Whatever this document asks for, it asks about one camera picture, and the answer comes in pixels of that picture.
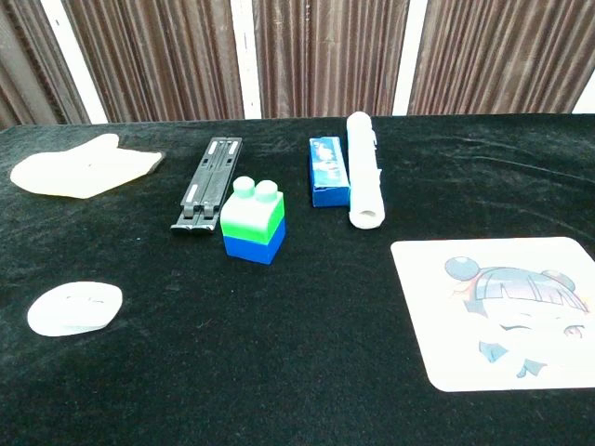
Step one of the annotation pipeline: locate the green toy brick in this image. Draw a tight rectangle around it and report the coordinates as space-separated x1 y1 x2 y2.
219 175 285 246

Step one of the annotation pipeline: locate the cartoon girl mouse pad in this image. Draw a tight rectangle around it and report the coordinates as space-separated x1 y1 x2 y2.
390 236 595 394

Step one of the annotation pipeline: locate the white computer mouse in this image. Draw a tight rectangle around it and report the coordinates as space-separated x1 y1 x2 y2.
26 281 125 337

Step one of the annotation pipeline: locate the brown pleated curtain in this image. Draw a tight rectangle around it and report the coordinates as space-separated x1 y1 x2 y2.
252 0 411 119
0 0 90 131
61 0 245 124
407 0 595 116

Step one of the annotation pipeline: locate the white plastic wrap roll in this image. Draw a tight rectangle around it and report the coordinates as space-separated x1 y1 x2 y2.
345 111 386 230

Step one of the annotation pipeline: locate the black velvet table cloth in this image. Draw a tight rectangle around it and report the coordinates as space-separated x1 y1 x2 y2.
0 112 595 446

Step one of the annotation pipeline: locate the blue toy brick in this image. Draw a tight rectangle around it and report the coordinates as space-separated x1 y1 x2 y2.
222 217 287 266

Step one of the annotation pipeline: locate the white frame post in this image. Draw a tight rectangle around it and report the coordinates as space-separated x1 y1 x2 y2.
391 0 429 116
571 78 595 115
39 0 109 125
230 0 263 120

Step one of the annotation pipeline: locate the black folding laptop stand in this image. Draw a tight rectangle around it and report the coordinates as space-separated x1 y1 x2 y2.
169 137 244 233

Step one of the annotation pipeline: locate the blue toothpaste box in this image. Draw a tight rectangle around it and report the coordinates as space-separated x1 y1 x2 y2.
309 136 351 208

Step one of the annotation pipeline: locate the cream oven mitt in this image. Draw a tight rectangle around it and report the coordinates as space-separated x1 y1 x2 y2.
8 133 165 200

